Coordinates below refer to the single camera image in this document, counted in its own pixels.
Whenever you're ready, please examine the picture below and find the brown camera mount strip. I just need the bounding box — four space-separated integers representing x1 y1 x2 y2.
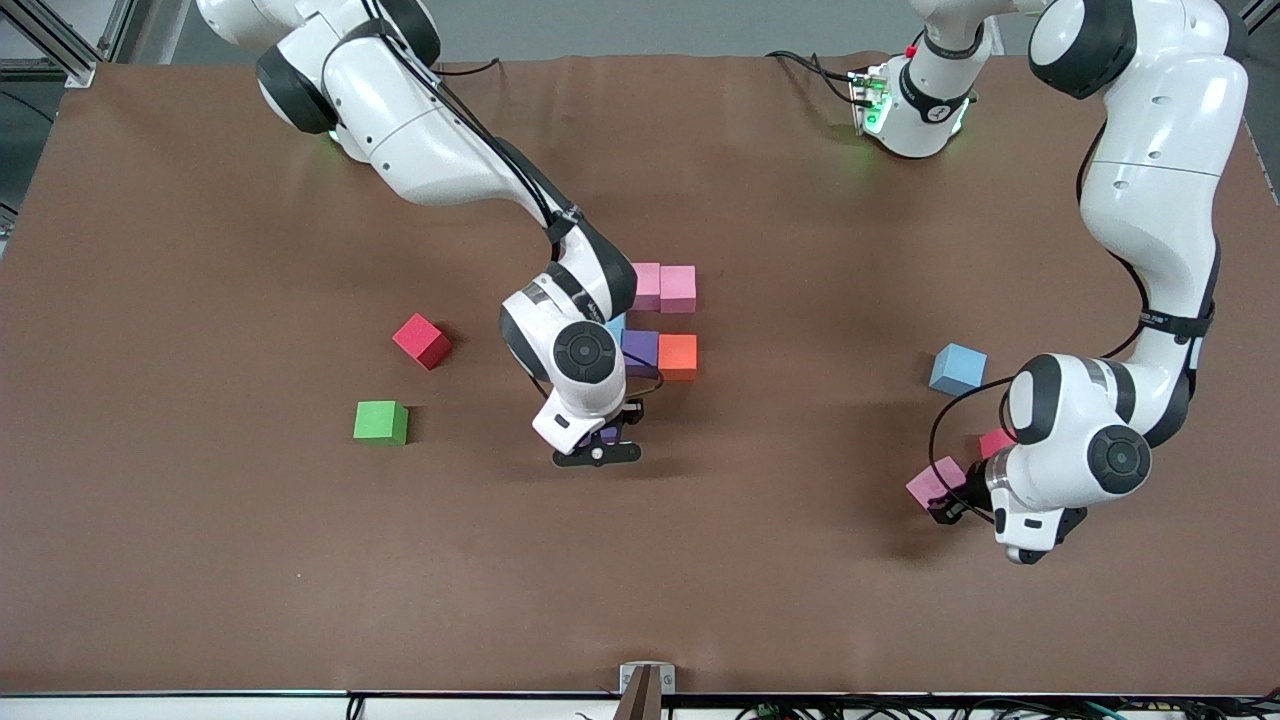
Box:
612 665 665 720

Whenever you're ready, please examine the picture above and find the orange foam cube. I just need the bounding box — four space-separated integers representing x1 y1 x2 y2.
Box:
658 334 699 382

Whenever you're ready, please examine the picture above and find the brown table cover sheet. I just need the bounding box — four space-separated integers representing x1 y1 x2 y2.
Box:
0 50 1280 697

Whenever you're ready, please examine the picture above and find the small grey metal bracket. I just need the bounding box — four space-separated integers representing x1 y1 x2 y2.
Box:
619 661 677 695

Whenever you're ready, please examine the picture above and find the green foam cube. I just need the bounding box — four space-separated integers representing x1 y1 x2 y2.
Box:
353 400 410 447

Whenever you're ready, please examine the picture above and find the white table edge rail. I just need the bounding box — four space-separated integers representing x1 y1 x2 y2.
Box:
0 693 1280 720

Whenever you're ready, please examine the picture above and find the grey connector plate green light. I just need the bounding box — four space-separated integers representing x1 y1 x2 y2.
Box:
848 66 893 134

